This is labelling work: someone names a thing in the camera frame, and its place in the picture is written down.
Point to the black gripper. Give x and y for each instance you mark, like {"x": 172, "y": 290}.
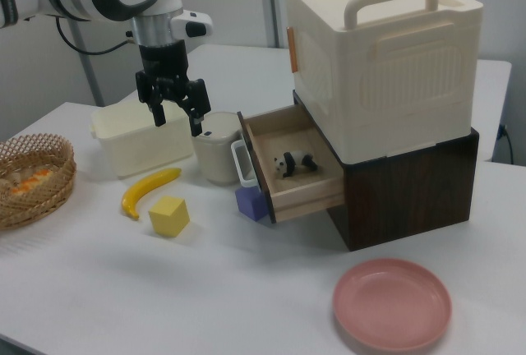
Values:
{"x": 164, "y": 67}

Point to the small beige trash can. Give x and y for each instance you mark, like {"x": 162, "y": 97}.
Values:
{"x": 213, "y": 158}

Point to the dark wood cabinet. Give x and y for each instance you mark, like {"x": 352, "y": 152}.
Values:
{"x": 402, "y": 190}

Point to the yellow cube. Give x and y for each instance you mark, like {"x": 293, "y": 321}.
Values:
{"x": 168, "y": 217}

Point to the cream plastic storage box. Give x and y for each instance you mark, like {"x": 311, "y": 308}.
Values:
{"x": 390, "y": 84}

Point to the yellow toy banana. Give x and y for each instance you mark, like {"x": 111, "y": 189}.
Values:
{"x": 139, "y": 190}

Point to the cream rectangular plastic bin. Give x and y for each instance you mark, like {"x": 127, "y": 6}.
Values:
{"x": 135, "y": 145}

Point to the orange toy food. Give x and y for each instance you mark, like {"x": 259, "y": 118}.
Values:
{"x": 33, "y": 180}

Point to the pink plate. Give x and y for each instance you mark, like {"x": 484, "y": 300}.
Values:
{"x": 390, "y": 305}

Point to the woven wicker basket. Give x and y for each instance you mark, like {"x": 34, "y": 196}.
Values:
{"x": 49, "y": 199}

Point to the purple cube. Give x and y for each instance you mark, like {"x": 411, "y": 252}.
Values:
{"x": 248, "y": 205}

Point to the toy panda figure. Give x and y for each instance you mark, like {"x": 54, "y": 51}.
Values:
{"x": 293, "y": 159}

